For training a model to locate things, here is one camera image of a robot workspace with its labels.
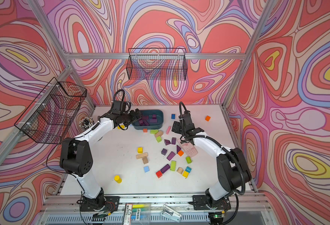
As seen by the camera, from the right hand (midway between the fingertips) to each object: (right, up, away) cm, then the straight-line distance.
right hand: (178, 129), depth 91 cm
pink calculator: (+8, -13, +2) cm, 16 cm away
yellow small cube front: (+3, -27, -7) cm, 28 cm away
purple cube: (-18, +8, +20) cm, 28 cm away
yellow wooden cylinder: (-35, -27, -13) cm, 46 cm away
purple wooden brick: (-18, +5, +18) cm, 26 cm away
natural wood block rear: (-13, -4, +10) cm, 17 cm away
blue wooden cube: (-3, +9, +20) cm, 23 cm away
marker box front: (-23, -41, -22) cm, 52 cm away
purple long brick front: (-9, -23, -7) cm, 26 cm away
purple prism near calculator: (0, -14, +2) cm, 14 cm away
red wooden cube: (-13, -27, -7) cm, 30 cm away
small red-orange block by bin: (-24, -2, +13) cm, 27 cm away
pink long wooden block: (-7, -2, +13) cm, 15 cm away
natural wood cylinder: (0, -25, -7) cm, 25 cm away
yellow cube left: (-26, -14, +2) cm, 29 cm away
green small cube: (-13, -8, +6) cm, 16 cm away
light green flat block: (-17, -2, +11) cm, 21 cm away
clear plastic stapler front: (-7, -41, -21) cm, 46 cm away
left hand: (-25, +8, +1) cm, 26 cm away
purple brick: (-24, +4, +16) cm, 29 cm away
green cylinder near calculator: (+6, -19, -3) cm, 21 cm away
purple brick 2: (-5, -17, 0) cm, 18 cm away
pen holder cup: (-59, +5, -2) cm, 60 cm away
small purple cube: (-27, +4, +15) cm, 31 cm away
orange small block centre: (+2, -16, +2) cm, 16 cm away
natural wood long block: (-24, -17, 0) cm, 30 cm away
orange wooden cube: (+25, +7, +20) cm, 33 cm away
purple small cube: (-9, -15, 0) cm, 17 cm away
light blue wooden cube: (-21, -25, -4) cm, 32 cm away
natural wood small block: (-22, -20, -3) cm, 29 cm away
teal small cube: (+5, -24, -7) cm, 25 cm away
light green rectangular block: (-4, -22, -4) cm, 23 cm away
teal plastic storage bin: (-14, +9, +19) cm, 25 cm away
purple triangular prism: (-7, -10, +8) cm, 14 cm away
